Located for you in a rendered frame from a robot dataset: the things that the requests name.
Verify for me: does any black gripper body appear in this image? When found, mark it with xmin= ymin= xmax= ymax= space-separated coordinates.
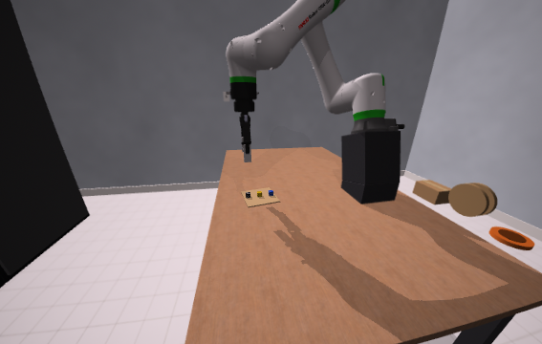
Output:
xmin=234 ymin=101 xmax=254 ymax=115

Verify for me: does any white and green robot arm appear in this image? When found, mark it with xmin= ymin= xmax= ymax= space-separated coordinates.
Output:
xmin=226 ymin=0 xmax=404 ymax=134

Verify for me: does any tan flat mat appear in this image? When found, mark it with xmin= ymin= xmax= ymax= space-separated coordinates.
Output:
xmin=241 ymin=187 xmax=280 ymax=207

